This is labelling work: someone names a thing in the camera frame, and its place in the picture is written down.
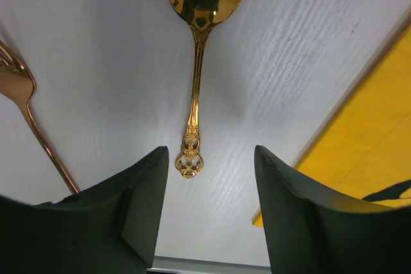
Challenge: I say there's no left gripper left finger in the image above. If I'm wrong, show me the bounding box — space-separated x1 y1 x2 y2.
1 146 169 273

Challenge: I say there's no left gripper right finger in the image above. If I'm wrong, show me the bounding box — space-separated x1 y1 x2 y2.
254 146 410 273

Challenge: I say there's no yellow Pikachu cloth mat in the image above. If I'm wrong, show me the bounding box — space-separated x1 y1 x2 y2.
251 23 411 227

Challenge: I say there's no copper fork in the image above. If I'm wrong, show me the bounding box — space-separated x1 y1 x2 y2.
1 42 80 194

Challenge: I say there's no gold spoon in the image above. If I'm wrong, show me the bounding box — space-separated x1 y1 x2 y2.
168 0 241 179

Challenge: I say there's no aluminium mounting rail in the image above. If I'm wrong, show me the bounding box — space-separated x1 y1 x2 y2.
148 256 272 274

